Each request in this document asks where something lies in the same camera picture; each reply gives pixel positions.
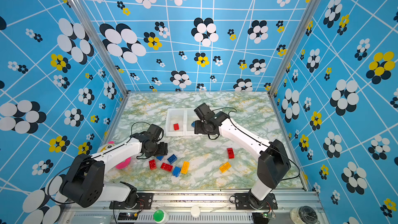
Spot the small red square lego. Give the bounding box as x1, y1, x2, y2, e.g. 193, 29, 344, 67
173, 123, 179, 131

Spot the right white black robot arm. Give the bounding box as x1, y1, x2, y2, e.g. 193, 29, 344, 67
194, 103, 298, 210

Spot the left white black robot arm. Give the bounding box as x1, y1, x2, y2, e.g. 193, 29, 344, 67
60, 124, 168, 208

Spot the middle translucent white bin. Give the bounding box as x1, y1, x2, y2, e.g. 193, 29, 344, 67
184, 108, 199, 136

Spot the translucent white bin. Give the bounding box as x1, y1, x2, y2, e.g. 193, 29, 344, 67
184, 108, 199, 136
165, 108, 185, 136

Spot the blue studded lego brick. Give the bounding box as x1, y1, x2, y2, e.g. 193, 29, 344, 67
167, 154, 177, 164

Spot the red long lego brick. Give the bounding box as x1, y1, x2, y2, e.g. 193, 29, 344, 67
161, 163, 173, 172

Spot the left translucent white bin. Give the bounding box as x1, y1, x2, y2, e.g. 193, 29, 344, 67
165, 108, 185, 136

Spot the pink white plush toy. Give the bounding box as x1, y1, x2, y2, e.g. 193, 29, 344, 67
97, 141, 131, 170

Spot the blue lego brick bottom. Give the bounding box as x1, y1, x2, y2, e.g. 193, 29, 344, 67
172, 167, 181, 177

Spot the yellow long lego brick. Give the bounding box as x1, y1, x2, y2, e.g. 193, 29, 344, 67
181, 161, 190, 174

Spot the orange long lego brick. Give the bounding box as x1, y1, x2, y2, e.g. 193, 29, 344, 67
219, 162, 231, 173

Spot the green push button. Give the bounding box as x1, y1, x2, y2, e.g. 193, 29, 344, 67
153, 209, 170, 224

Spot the white round knob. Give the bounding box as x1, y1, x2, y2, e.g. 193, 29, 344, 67
190, 205, 201, 218

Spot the clear tape roll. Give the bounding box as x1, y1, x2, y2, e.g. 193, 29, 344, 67
289, 206, 318, 224

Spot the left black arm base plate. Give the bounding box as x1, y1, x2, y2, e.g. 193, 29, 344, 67
109, 192, 154, 210

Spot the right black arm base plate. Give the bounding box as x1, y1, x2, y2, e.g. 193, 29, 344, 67
234, 192, 278, 211

